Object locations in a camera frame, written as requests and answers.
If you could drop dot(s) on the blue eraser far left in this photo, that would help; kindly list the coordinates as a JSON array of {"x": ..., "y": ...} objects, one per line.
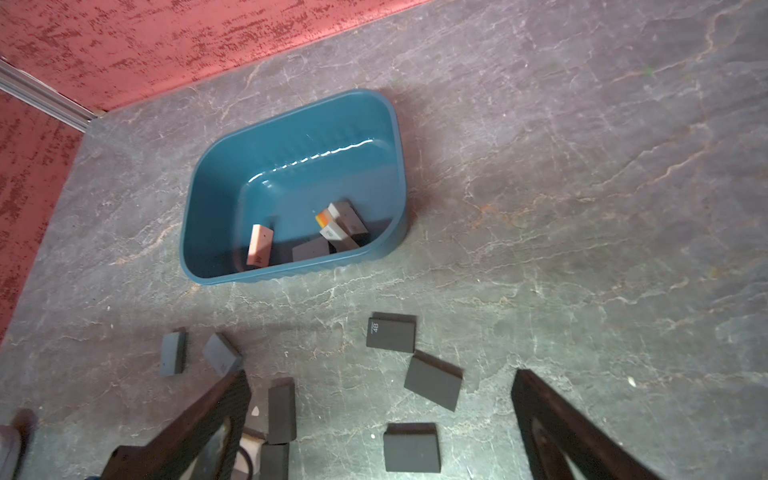
[{"x": 317, "y": 247}]

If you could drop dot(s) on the black eraser mid right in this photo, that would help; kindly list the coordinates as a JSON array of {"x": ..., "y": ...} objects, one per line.
[{"x": 412, "y": 448}]

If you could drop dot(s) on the orange eraser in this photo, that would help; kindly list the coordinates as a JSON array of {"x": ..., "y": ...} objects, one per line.
[{"x": 324, "y": 218}]

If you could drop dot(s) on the white eraser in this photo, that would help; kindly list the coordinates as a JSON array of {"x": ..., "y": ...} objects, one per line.
[{"x": 248, "y": 456}]

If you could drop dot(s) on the black eraser tilted right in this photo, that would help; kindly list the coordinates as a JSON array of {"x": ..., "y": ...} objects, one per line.
[{"x": 434, "y": 379}]

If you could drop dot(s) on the blue eraser tilted top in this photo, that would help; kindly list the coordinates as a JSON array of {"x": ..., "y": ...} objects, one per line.
[{"x": 221, "y": 355}]

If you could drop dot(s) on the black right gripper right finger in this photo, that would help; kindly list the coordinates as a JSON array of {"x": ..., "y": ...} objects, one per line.
[{"x": 558, "y": 439}]

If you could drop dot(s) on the black eraser lower centre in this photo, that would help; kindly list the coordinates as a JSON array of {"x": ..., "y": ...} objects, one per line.
[{"x": 274, "y": 462}]

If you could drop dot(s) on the teal plastic storage box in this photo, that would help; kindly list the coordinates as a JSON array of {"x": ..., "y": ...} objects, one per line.
[{"x": 281, "y": 173}]

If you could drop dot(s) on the pink eraser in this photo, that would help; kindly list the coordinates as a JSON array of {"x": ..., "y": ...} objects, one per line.
[{"x": 260, "y": 246}]

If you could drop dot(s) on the blue eraser upright top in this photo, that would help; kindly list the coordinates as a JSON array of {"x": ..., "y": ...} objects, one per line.
[{"x": 173, "y": 353}]

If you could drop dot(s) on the black eraser upper centre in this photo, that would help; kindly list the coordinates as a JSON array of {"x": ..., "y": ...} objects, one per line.
[{"x": 282, "y": 420}]

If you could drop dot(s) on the black eraser top right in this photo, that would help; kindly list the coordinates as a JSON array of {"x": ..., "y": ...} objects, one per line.
[{"x": 392, "y": 332}]

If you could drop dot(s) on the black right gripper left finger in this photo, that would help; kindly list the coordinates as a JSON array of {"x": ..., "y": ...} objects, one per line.
[{"x": 202, "y": 443}]

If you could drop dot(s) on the left corner aluminium post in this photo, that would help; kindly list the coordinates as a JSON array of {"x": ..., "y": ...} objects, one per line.
[{"x": 32, "y": 91}]

